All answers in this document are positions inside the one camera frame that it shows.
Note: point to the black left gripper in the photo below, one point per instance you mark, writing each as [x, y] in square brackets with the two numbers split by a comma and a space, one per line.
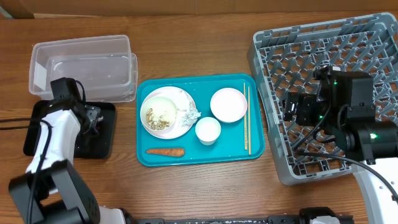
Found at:
[92, 112]

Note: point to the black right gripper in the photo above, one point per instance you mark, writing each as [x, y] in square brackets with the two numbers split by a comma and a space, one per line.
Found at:
[304, 107]

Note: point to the white bowl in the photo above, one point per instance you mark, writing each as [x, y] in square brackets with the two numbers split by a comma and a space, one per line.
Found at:
[159, 103]

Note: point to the foil ball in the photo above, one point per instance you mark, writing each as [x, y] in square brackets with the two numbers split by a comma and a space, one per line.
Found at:
[189, 112]

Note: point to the white paper cup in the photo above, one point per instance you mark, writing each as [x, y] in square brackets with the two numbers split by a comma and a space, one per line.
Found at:
[208, 130]

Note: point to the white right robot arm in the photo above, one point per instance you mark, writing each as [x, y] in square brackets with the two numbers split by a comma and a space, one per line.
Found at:
[343, 108]

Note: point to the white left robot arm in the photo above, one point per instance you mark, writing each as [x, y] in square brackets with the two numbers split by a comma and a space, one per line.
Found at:
[59, 130]

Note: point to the black waste tray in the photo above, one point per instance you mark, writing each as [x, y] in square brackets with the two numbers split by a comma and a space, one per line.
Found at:
[96, 147]

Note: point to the clear plastic bin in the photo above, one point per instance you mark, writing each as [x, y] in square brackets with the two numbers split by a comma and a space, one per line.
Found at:
[105, 65]

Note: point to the grey dish rack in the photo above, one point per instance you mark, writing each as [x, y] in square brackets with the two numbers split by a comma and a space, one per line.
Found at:
[282, 61]

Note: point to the wooden chopstick left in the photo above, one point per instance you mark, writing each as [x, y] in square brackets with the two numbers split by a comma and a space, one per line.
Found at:
[245, 119]

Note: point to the wooden chopstick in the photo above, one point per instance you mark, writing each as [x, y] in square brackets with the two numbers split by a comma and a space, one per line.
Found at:
[249, 120]
[245, 119]

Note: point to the wooden chopstick right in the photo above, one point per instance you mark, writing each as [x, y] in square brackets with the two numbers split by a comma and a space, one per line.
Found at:
[249, 120]

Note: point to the rice food scraps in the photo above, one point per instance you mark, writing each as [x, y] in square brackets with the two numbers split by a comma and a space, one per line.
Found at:
[158, 120]

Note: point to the small pink plate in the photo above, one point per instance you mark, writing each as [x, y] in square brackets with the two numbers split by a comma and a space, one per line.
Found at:
[228, 105]

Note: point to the teal plastic tray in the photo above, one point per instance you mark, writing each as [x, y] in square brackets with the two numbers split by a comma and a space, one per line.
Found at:
[228, 147]

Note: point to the large pink plate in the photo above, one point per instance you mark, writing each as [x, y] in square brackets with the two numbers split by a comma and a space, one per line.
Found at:
[175, 131]

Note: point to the orange carrot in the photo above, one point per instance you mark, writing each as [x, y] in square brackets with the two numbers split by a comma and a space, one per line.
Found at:
[170, 152]

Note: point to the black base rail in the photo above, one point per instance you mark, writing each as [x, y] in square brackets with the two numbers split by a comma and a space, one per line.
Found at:
[311, 215]

